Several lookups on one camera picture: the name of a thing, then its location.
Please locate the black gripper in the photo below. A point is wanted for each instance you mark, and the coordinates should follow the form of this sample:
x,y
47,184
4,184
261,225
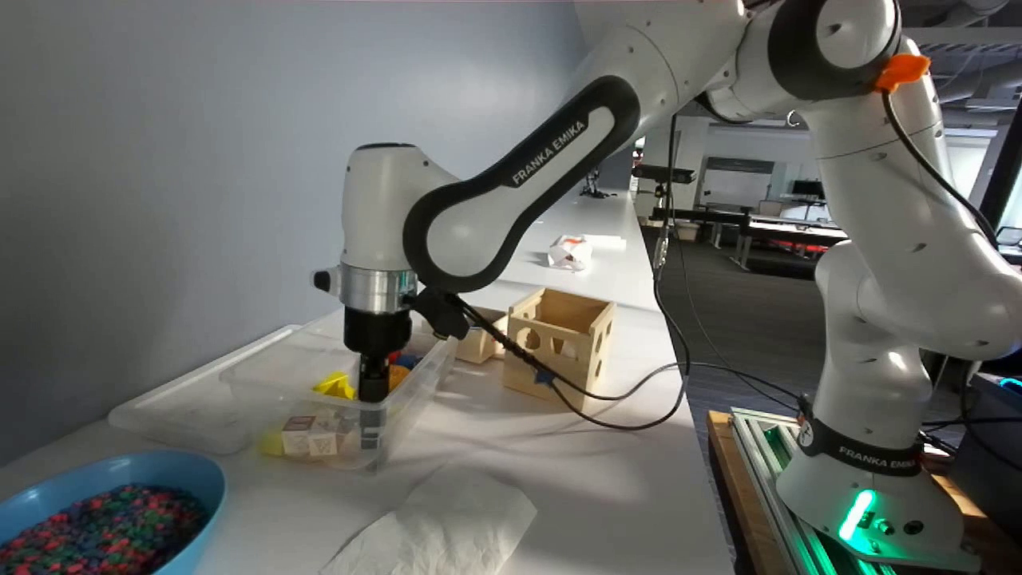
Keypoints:
x,y
378,338

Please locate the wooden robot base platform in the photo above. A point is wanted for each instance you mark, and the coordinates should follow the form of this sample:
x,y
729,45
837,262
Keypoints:
x,y
745,480

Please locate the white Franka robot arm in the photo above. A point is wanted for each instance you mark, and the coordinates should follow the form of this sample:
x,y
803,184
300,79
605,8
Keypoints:
x,y
904,266

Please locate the clear plastic container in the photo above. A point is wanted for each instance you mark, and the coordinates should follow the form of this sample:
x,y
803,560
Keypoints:
x,y
416,403

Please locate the clear plastic container lid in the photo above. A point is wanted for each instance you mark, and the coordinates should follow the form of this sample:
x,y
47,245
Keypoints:
x,y
180,403

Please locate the blue bowl with colourful beads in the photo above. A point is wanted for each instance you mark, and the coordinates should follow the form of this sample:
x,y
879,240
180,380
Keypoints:
x,y
105,512

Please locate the yellow wooden block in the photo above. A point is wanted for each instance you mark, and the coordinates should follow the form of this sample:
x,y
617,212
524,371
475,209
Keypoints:
x,y
337,386

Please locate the wooden alphabet cube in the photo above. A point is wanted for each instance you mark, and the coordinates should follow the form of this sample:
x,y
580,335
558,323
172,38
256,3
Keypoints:
x,y
339,436
298,436

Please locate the white cloth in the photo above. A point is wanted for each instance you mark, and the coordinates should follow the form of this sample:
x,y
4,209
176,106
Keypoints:
x,y
434,528

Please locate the wooden shape sorter cube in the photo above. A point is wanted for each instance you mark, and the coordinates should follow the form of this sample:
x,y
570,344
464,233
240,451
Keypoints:
x,y
563,357

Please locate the small white printed carton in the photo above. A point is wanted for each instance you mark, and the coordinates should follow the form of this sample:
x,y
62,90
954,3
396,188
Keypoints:
x,y
570,254

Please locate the background office desk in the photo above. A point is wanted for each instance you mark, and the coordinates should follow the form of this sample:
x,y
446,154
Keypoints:
x,y
786,225

